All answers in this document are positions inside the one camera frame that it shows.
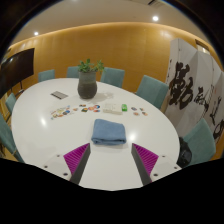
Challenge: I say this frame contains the blue towel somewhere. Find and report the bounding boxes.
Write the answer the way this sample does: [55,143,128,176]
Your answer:
[90,118,128,146]

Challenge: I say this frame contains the grey flat card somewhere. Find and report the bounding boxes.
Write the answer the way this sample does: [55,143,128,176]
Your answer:
[50,90,69,100]

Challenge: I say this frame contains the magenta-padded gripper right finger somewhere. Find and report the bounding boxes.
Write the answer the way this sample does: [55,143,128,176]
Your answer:
[131,143,183,186]

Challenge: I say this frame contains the sheet of colourful stickers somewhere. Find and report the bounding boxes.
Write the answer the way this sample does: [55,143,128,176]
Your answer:
[49,105,72,120]

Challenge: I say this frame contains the teal chairs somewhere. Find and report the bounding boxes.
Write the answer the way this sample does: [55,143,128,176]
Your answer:
[0,65,217,168]

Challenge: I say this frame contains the white calligraphy folding screen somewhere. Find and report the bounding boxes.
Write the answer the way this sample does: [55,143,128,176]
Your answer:
[163,38,224,151]

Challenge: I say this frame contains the white flat box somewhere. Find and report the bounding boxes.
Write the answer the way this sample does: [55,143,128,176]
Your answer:
[111,103,123,116]
[102,103,114,115]

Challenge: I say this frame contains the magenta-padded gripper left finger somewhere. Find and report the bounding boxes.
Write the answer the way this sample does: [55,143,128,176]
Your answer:
[43,143,92,185]

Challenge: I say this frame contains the potted plant in grey vase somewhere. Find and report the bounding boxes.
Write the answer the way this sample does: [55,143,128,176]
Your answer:
[77,58,105,100]

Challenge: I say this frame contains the black wall screen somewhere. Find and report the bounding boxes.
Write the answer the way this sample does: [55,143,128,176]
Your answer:
[0,47,36,99]

